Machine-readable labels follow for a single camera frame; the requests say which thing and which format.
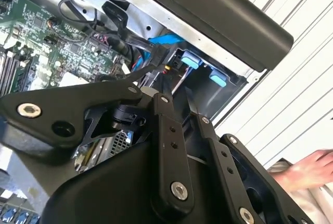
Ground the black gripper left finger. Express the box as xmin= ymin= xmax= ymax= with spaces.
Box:
xmin=0 ymin=79 xmax=196 ymax=222

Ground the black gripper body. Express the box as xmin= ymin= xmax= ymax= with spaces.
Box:
xmin=39 ymin=130 xmax=242 ymax=224

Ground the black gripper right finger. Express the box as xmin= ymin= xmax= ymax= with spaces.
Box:
xmin=184 ymin=86 xmax=291 ymax=224

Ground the person's bare hand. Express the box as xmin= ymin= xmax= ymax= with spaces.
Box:
xmin=272 ymin=148 xmax=333 ymax=192

